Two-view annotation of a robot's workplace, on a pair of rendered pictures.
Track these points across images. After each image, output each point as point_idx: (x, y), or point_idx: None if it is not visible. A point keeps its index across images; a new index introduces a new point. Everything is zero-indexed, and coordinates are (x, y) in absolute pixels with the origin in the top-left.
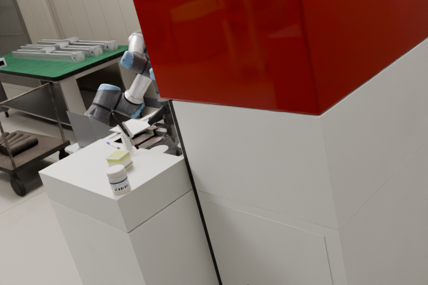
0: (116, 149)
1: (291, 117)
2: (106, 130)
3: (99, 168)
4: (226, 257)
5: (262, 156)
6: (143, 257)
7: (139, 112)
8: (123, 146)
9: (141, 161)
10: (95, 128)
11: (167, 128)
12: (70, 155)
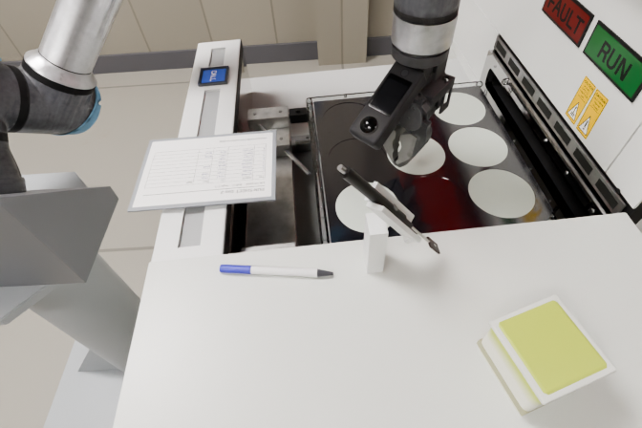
0: (314, 280)
1: None
2: (68, 206)
3: (419, 422)
4: None
5: None
6: None
7: (99, 112)
8: (368, 265)
9: (525, 290)
10: (40, 224)
11: (428, 139)
12: (120, 423)
